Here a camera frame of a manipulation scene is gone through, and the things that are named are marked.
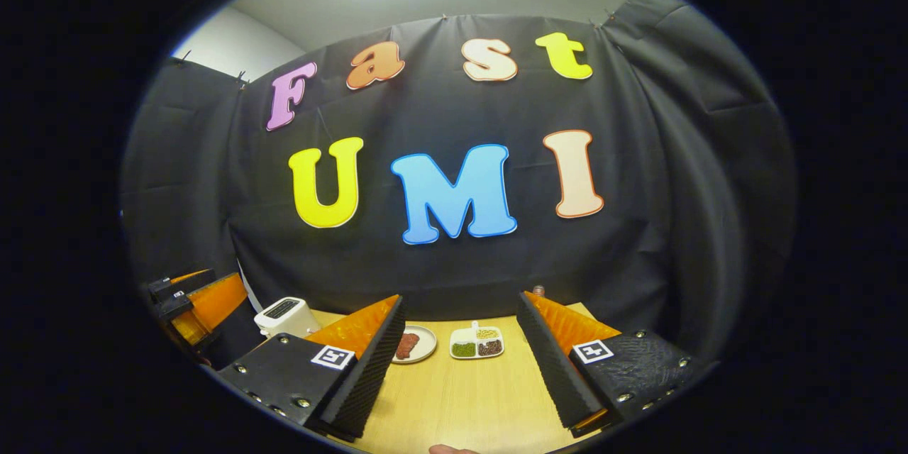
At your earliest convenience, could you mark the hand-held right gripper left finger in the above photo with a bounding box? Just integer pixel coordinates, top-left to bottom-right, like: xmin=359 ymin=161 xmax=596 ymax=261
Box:
xmin=217 ymin=294 xmax=408 ymax=443

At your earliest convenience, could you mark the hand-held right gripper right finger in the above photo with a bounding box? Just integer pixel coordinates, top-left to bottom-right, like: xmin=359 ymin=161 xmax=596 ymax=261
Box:
xmin=515 ymin=290 xmax=701 ymax=439

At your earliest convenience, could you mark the round beige plate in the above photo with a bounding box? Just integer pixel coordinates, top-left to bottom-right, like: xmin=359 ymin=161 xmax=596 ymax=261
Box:
xmin=392 ymin=325 xmax=438 ymax=365

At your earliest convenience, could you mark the white toaster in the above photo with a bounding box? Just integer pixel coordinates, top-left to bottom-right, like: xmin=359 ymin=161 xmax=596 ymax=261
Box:
xmin=254 ymin=297 xmax=322 ymax=339

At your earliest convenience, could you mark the white divided dish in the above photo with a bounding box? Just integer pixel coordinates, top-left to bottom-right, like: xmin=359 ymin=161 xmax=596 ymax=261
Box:
xmin=450 ymin=321 xmax=505 ymax=360

